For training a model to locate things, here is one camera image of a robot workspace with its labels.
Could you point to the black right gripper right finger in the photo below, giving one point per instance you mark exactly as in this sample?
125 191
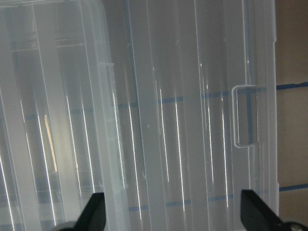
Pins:
257 216

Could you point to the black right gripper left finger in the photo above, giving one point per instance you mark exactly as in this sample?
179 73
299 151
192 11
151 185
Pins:
92 218

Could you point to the clear plastic box lid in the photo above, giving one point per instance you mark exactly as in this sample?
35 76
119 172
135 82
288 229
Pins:
196 109

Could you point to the clear plastic storage box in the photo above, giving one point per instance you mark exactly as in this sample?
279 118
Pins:
59 140

